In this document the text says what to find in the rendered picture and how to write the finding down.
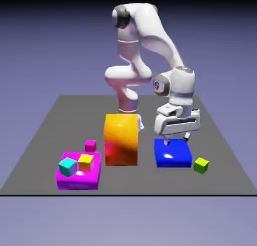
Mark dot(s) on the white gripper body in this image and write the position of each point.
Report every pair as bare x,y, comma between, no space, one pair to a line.
176,122

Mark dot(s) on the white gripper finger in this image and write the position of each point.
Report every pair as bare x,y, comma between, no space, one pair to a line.
166,141
186,136

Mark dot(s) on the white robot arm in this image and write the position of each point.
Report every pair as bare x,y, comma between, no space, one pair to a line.
152,37

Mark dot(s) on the small green cube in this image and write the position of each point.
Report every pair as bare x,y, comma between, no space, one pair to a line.
201,165

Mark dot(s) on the small magenta cube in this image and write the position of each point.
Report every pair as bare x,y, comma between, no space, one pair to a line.
90,145

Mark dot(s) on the small yellow cube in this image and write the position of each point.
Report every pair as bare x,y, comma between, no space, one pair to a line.
86,162

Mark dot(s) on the small cyan cube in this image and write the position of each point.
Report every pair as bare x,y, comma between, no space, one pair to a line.
67,167

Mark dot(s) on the large blue box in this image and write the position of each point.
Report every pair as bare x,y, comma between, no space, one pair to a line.
172,153

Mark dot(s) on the large orange box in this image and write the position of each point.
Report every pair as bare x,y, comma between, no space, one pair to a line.
121,139

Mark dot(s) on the large magenta box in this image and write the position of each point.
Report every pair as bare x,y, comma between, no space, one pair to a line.
80,179

